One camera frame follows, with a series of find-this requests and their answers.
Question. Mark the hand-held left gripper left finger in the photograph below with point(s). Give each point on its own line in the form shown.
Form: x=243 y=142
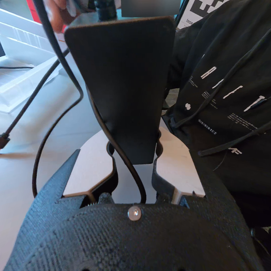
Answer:
x=89 y=169

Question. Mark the clear plastic bin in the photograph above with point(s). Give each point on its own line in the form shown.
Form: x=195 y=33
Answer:
x=21 y=89

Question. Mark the black bin divider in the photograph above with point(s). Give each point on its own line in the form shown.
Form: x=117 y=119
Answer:
x=2 y=48

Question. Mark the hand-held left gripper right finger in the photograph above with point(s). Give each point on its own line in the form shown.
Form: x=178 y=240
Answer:
x=180 y=169

